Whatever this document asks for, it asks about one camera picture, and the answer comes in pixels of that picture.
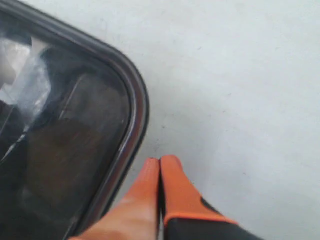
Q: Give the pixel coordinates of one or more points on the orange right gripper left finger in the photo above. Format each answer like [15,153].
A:
[136,216]

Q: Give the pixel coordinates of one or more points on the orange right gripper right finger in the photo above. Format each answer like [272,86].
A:
[187,215]

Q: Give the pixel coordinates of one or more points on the dark transparent lunch box lid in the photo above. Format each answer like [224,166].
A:
[73,114]

